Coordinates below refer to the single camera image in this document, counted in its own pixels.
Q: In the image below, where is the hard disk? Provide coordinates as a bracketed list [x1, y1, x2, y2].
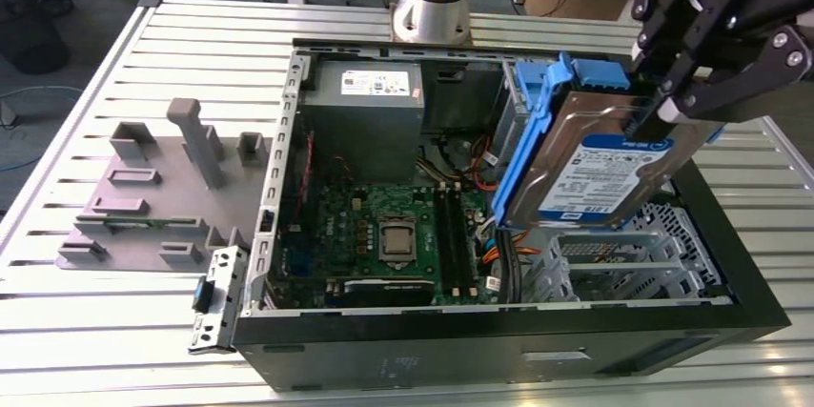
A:
[492, 51, 730, 232]

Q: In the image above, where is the silver disk bay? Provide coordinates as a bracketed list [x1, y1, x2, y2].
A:
[539, 229, 723, 303]

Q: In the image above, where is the black RAM slot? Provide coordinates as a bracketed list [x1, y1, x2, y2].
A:
[434, 181, 463, 298]

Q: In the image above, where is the green motherboard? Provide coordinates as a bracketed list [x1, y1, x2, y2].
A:
[272, 181, 502, 308]

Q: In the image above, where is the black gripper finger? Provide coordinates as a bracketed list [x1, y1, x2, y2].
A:
[626, 0, 755, 139]
[661, 25, 814, 123]

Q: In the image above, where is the black PC case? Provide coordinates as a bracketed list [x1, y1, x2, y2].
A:
[226, 37, 794, 392]

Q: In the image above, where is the silver CPU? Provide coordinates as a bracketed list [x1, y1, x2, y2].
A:
[379, 228, 416, 255]

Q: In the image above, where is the black waste bin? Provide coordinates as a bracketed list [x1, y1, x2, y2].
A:
[0, 0, 72, 75]

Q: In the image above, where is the black cable bundle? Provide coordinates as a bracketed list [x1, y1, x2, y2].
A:
[499, 228, 523, 306]

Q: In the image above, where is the CPU socket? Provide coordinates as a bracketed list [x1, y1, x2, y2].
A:
[374, 214, 420, 271]

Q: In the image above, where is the red black twisted wire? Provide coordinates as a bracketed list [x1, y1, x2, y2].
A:
[303, 132, 318, 217]

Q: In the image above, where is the blue network cable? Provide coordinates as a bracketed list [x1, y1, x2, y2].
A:
[0, 85, 83, 174]

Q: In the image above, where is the grey power supply unit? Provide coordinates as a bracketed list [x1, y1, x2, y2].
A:
[295, 61, 427, 184]

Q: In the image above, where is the black graphics card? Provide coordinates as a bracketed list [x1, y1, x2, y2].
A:
[340, 277, 439, 307]

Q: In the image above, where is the silver drive cage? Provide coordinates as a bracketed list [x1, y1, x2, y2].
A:
[492, 61, 542, 168]

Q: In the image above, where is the silver expansion slot latch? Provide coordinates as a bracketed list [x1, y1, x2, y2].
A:
[187, 244, 250, 356]

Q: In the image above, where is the green RAM stick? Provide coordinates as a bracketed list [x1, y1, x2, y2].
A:
[104, 219, 172, 230]

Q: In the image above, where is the grey parts rack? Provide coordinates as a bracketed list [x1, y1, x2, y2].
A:
[53, 96, 275, 275]

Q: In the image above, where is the coloured power wire bundle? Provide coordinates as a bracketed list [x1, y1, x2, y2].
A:
[474, 134, 542, 265]

